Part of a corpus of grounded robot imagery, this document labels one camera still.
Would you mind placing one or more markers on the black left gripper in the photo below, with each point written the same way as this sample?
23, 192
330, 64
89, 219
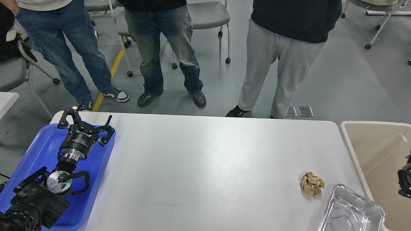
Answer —
78, 140

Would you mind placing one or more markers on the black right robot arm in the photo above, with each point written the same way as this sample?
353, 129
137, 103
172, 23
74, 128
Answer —
404, 176

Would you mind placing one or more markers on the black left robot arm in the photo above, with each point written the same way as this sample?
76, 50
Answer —
55, 184

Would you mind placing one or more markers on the blue plastic tray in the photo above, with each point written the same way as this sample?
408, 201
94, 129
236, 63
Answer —
43, 153

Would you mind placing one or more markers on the white side table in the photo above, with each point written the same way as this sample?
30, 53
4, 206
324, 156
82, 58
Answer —
7, 99

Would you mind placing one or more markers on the grey chair left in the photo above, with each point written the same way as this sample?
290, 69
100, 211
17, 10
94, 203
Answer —
20, 69

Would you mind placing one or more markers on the person in blue jeans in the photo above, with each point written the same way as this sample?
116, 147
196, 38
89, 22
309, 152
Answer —
49, 23

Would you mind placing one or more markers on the grey chair behind legs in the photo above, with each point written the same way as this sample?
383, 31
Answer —
105, 8

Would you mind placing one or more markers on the grey chair centre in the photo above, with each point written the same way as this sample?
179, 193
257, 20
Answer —
206, 15

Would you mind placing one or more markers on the person in grey sweatpants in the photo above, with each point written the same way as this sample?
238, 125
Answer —
291, 31

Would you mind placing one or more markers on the crumpled brown paper ball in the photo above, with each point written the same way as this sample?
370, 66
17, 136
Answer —
311, 184

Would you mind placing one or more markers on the aluminium foil tray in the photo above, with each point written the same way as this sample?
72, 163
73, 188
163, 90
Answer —
349, 211

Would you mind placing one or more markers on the beige plastic bin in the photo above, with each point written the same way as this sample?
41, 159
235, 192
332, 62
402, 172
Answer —
378, 150

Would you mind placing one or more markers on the grey chair top right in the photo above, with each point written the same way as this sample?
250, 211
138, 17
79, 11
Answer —
386, 8

